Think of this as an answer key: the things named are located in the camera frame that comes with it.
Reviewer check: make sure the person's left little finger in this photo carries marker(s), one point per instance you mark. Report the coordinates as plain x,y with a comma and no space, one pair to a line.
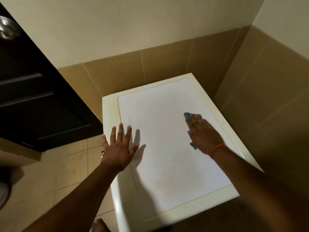
105,142

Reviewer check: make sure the white washing machine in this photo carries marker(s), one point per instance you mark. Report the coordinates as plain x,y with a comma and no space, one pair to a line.
169,154

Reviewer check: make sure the person's bare foot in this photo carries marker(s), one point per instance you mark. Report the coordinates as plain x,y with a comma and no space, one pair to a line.
100,226

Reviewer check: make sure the person's left hand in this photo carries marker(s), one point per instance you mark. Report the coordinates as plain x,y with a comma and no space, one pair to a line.
117,154

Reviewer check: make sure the silver door knob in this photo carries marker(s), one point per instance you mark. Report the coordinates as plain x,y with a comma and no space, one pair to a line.
7,28

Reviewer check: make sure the person's right thumb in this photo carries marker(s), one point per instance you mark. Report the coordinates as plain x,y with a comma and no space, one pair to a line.
190,135

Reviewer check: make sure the person's right forearm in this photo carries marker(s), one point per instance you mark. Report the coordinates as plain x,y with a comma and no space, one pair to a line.
260,190

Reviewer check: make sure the red wristband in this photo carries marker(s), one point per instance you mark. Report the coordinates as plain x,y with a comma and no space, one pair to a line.
216,149

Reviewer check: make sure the person's left forearm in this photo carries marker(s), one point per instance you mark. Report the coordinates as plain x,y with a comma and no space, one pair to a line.
77,205

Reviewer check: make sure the blue cleaning cloth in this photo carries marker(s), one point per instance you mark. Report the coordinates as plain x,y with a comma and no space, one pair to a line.
187,116

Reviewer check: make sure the dark wooden door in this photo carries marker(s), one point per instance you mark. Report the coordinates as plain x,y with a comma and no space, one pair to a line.
36,94

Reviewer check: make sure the person's left thumb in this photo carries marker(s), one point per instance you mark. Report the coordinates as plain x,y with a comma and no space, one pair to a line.
134,149

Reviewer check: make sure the person's right hand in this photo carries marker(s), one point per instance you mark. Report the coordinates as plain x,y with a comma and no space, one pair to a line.
205,138

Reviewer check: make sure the person's left middle finger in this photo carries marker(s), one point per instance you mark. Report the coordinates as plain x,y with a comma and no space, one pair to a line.
120,132

